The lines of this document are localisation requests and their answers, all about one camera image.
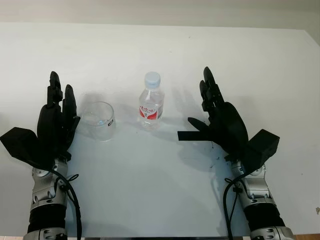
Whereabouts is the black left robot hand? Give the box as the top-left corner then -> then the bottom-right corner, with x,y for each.
36,70 -> 82,161

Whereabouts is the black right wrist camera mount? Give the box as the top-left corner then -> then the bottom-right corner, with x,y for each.
246,129 -> 280,173

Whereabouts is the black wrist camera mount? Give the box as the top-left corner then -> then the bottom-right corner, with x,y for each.
246,129 -> 280,173
0,127 -> 56,169

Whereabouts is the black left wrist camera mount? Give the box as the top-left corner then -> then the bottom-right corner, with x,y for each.
0,127 -> 56,169

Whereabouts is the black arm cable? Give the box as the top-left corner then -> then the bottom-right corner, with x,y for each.
49,168 -> 83,239
222,174 -> 247,240

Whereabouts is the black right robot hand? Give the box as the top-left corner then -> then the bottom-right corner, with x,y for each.
177,66 -> 251,161

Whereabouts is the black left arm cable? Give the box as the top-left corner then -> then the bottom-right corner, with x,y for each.
49,168 -> 83,239

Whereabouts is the clear glass cup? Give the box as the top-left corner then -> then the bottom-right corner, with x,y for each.
80,100 -> 118,143

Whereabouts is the clear water bottle red label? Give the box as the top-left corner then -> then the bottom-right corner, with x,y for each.
138,71 -> 166,130

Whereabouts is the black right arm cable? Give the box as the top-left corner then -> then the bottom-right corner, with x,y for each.
222,174 -> 247,240

